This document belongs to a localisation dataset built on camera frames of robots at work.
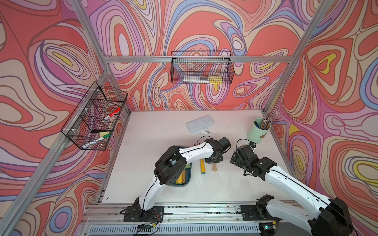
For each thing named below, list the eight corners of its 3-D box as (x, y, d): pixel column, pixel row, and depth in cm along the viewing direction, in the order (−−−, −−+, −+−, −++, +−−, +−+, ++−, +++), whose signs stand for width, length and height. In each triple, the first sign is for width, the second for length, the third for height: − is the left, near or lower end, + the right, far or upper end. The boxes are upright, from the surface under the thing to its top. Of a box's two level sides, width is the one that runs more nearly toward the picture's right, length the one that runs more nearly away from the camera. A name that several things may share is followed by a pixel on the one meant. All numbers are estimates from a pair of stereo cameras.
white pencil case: (190, 133, 108) (190, 131, 106) (185, 125, 113) (185, 122, 111) (213, 124, 114) (214, 122, 112) (207, 116, 119) (208, 114, 117)
